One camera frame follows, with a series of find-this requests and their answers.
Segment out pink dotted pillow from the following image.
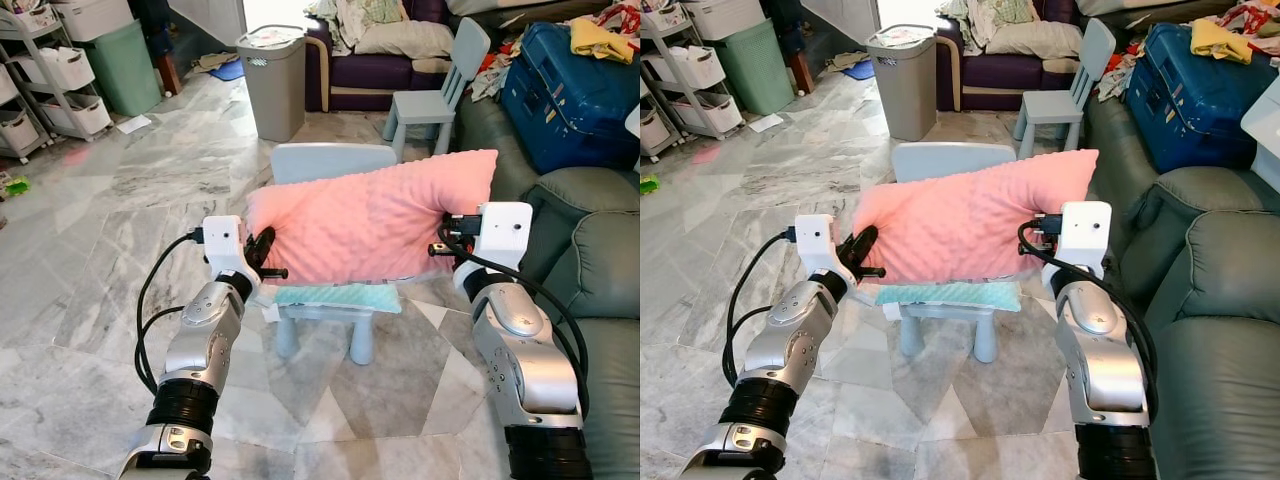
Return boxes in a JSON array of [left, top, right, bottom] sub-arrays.
[[245, 150, 499, 286], [852, 150, 1099, 286]]

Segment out green leather sofa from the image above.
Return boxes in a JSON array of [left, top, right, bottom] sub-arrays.
[[1085, 95, 1280, 480], [455, 95, 641, 480]]

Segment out purple sofa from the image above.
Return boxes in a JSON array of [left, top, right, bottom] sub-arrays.
[[935, 0, 1161, 111], [303, 0, 531, 113]]

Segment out beige pillow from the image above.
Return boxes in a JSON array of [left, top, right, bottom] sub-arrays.
[[985, 20, 1086, 59], [353, 20, 456, 59]]

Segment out teal dotted cushion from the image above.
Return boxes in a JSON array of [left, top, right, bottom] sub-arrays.
[[878, 280, 1023, 313], [272, 280, 403, 315]]

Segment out grey child chair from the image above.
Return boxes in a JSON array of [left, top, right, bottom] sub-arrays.
[[890, 142, 1021, 363], [270, 142, 401, 366]]

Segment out light blue child chair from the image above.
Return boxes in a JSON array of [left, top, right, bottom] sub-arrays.
[[1012, 17, 1117, 156], [383, 17, 491, 161]]

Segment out grey lidded bin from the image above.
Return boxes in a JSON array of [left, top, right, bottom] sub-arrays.
[[866, 25, 939, 142], [236, 25, 308, 143]]

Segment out heap of mixed clothes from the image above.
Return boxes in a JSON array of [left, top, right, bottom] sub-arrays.
[[1098, 45, 1141, 101], [470, 45, 521, 101]]

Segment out blue hard suitcase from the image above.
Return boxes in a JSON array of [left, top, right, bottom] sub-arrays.
[[500, 22, 641, 176], [1125, 22, 1280, 174]]

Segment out green laundry basket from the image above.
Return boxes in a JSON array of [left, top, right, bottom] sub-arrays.
[[80, 20, 163, 117], [712, 20, 796, 116]]

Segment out white storage cart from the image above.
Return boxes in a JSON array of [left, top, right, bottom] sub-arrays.
[[0, 8, 113, 161], [640, 5, 746, 161]]

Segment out pile of pale clothes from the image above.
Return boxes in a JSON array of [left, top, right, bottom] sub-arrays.
[[305, 0, 411, 56], [940, 0, 1041, 53]]

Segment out yellow cloth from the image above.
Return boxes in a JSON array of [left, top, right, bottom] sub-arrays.
[[570, 17, 636, 65], [1190, 18, 1254, 65]]

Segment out white storage box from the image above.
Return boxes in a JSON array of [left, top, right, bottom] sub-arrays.
[[680, 0, 767, 41], [50, 0, 135, 43]]

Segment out red patterned clothes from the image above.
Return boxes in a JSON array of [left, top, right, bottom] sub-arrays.
[[1215, 0, 1280, 36], [590, 0, 641, 36]]

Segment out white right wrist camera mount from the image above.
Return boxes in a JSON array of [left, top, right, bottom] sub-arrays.
[[478, 202, 534, 276], [1057, 200, 1113, 279]]

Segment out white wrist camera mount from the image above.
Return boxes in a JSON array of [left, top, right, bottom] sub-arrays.
[[795, 213, 843, 281], [478, 202, 534, 276], [1057, 200, 1113, 279], [203, 215, 251, 283]]

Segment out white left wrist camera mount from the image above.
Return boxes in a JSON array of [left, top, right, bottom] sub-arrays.
[[203, 215, 251, 283], [795, 213, 843, 281]]

